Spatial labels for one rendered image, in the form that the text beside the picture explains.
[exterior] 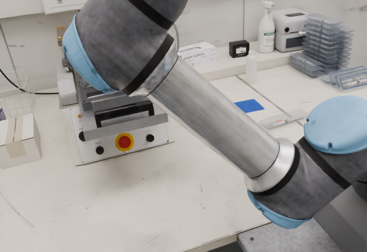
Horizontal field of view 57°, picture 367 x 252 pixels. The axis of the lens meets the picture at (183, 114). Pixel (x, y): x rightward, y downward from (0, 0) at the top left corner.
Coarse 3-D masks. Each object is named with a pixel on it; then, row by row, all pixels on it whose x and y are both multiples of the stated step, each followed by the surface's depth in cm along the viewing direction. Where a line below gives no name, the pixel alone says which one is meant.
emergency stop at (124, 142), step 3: (120, 138) 111; (123, 138) 111; (126, 138) 111; (129, 138) 112; (120, 141) 111; (123, 141) 111; (126, 141) 111; (129, 141) 111; (120, 144) 111; (123, 144) 111; (126, 144) 111; (129, 144) 111; (123, 147) 111; (126, 147) 111
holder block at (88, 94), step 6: (84, 90) 100; (90, 90) 100; (96, 90) 100; (120, 90) 101; (84, 96) 97; (90, 96) 99; (96, 96) 100; (102, 96) 96; (108, 96) 95; (114, 96) 95; (84, 102) 93; (90, 102) 94; (84, 108) 94; (90, 108) 94
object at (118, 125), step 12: (120, 96) 91; (132, 96) 92; (144, 96) 93; (96, 108) 90; (108, 108) 91; (156, 108) 92; (84, 120) 89; (108, 120) 88; (120, 120) 88; (132, 120) 88; (144, 120) 89; (156, 120) 90; (84, 132) 85; (96, 132) 86; (108, 132) 87; (120, 132) 88
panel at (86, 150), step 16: (80, 128) 108; (144, 128) 114; (160, 128) 115; (80, 144) 108; (96, 144) 110; (112, 144) 111; (144, 144) 114; (160, 144) 115; (80, 160) 109; (96, 160) 110
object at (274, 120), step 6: (282, 114) 123; (288, 114) 123; (294, 114) 123; (300, 114) 123; (306, 114) 122; (264, 120) 121; (270, 120) 120; (276, 120) 120; (282, 120) 120; (288, 120) 120; (270, 126) 117
